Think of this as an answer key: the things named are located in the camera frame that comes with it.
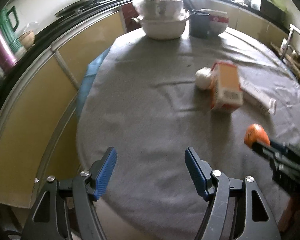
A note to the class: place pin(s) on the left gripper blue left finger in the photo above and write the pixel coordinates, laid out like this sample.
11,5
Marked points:
87,188

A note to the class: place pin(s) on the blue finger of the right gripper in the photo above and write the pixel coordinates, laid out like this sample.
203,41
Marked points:
282,147
265,151

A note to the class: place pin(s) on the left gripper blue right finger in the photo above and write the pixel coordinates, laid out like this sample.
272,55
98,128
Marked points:
214,187

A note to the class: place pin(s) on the white purple medicine box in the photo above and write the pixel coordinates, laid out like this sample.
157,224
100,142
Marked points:
257,97

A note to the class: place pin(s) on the orange white medicine box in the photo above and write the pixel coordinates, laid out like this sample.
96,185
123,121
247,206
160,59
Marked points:
226,93

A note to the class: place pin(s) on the white tissue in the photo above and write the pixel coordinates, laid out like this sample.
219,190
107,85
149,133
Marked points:
203,78

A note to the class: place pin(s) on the metal storage rack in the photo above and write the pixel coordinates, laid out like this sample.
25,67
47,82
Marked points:
288,54

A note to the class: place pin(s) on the blue under tablecloth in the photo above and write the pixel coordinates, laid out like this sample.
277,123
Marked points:
87,82

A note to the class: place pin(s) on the grey tablecloth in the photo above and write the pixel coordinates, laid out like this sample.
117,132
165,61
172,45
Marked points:
144,103

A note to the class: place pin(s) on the red white stacked bowls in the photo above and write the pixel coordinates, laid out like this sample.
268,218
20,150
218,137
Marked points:
219,21

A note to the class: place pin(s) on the black microwave oven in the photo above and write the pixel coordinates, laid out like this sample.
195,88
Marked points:
267,8

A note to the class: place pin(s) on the black chopstick holder cup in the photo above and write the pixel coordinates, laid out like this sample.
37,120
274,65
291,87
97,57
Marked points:
199,24

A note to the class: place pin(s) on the purple thermos bottle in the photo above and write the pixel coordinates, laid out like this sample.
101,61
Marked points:
7,58

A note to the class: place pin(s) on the small wooden bowl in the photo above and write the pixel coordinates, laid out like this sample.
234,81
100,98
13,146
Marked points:
27,39

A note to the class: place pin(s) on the green thermos jug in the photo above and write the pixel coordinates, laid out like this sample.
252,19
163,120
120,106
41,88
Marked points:
8,30

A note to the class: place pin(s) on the white basin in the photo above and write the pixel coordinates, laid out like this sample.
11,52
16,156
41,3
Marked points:
163,29

